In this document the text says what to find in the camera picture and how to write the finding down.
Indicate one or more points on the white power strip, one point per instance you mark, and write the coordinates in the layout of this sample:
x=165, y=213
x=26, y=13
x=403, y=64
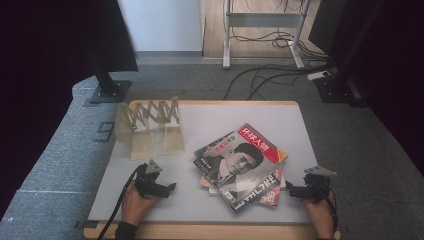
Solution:
x=318, y=75

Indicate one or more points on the person's right hand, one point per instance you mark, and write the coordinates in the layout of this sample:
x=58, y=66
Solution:
x=323, y=216

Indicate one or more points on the dark blue space art magazine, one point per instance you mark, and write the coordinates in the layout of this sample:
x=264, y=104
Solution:
x=255, y=200

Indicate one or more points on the black stand with square base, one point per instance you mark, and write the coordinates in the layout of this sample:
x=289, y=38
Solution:
x=106, y=83

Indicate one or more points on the beige expandable book rack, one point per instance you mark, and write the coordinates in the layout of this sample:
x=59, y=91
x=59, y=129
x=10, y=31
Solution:
x=143, y=133

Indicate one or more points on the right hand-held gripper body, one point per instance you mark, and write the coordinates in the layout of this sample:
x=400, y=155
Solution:
x=316, y=188

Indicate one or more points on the dark curtain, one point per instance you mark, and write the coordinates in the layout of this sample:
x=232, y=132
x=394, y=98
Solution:
x=396, y=66
x=50, y=50

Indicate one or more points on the black tape strip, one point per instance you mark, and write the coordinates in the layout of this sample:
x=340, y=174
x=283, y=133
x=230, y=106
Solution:
x=86, y=224

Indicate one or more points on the black stand with dark base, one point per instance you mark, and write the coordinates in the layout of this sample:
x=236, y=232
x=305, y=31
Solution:
x=336, y=86

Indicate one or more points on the person's left hand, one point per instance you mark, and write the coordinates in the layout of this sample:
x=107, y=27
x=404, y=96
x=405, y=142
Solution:
x=135, y=206

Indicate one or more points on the portrait cover magazine red banner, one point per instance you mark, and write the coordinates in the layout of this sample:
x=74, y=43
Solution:
x=240, y=160

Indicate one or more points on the white metal desk frame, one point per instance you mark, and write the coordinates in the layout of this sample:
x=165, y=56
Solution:
x=263, y=20

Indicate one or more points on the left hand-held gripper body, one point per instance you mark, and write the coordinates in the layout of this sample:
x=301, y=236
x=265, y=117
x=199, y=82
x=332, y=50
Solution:
x=146, y=185

